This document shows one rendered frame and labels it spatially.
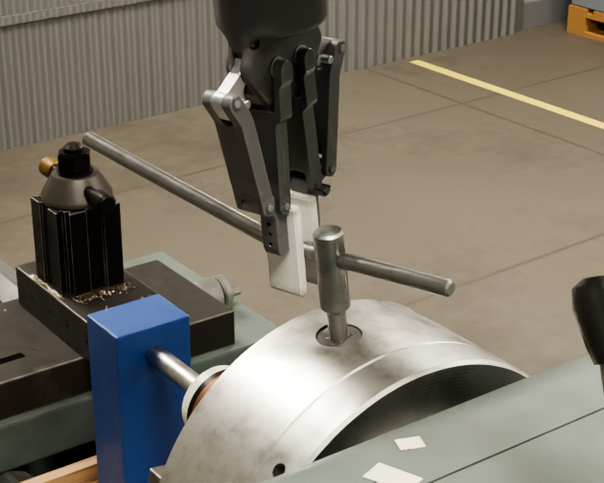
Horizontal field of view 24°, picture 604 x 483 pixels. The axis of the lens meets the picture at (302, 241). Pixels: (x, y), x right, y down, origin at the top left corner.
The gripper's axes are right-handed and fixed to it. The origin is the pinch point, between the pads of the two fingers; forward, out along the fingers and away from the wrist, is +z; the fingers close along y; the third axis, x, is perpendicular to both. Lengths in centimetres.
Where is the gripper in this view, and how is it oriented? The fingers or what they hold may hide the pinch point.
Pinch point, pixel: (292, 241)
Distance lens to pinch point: 100.4
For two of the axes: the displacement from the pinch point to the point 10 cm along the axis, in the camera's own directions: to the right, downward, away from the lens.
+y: -6.0, 4.1, -6.9
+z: 0.8, 8.9, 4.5
